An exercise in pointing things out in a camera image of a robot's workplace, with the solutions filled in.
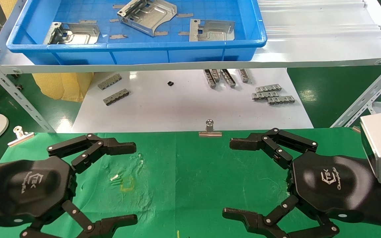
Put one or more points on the grey tape strip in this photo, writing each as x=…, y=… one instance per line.
x=184, y=33
x=118, y=6

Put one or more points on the green cloth mat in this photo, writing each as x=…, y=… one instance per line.
x=193, y=181

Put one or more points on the blue plastic bin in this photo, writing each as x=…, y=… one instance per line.
x=144, y=54

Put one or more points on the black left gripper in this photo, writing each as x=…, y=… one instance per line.
x=28, y=188

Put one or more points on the yellow woven bag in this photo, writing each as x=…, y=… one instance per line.
x=61, y=86

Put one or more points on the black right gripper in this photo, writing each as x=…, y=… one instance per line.
x=332, y=181

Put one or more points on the slotted steel shelf leg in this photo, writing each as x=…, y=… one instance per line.
x=18, y=96
x=365, y=96

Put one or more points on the bent sheet metal bracket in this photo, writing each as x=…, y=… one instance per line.
x=152, y=19
x=78, y=37
x=215, y=33

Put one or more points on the grey connector strips right group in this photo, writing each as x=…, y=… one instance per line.
x=281, y=100

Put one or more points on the silver binder clip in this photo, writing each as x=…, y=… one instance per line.
x=210, y=133
x=20, y=137

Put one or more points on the white corrugated shelf board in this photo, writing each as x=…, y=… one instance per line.
x=309, y=39

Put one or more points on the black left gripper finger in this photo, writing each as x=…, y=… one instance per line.
x=117, y=147

